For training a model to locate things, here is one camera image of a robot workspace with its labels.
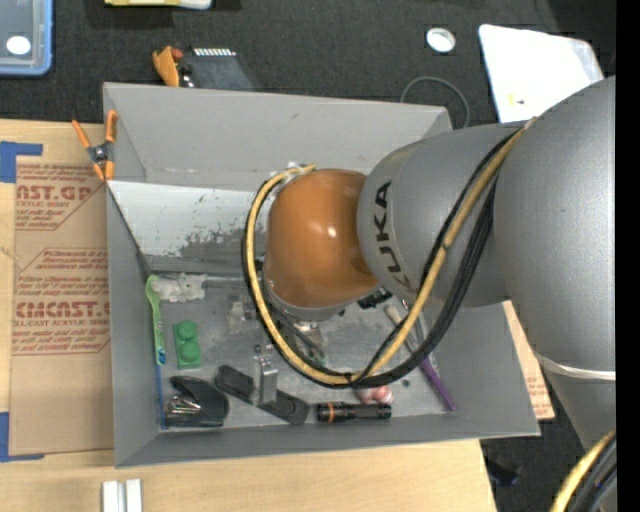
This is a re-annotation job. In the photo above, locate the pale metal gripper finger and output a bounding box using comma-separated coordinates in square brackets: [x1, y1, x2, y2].
[253, 344, 280, 407]
[225, 293, 253, 335]

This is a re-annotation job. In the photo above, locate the black flat bar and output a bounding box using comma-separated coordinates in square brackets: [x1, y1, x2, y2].
[214, 364, 311, 426]

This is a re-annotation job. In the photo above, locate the green toy brick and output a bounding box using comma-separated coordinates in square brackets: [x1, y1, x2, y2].
[172, 319, 203, 371]

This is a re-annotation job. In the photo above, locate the black oval case with metal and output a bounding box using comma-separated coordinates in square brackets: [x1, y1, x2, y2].
[164, 375, 231, 429]

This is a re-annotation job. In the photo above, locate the green and blue spoon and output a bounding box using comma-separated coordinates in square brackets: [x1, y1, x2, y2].
[145, 273, 168, 430]

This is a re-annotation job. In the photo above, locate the black and orange flashlight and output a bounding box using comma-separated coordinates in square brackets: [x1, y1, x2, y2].
[315, 401, 393, 425]

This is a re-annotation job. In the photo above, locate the pink toy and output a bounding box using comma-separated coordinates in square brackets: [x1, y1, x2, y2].
[356, 384, 395, 406]

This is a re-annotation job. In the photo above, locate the purple pen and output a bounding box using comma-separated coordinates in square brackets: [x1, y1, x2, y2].
[418, 355, 457, 413]

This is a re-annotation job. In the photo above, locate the grey metal bin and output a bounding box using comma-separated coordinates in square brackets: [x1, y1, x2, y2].
[102, 82, 542, 469]

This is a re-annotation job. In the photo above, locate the brown cardboard board, red print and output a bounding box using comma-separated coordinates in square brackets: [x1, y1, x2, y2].
[0, 118, 556, 464]

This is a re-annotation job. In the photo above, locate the black cylinder on white bracket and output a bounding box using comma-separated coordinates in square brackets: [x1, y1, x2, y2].
[356, 287, 394, 310]

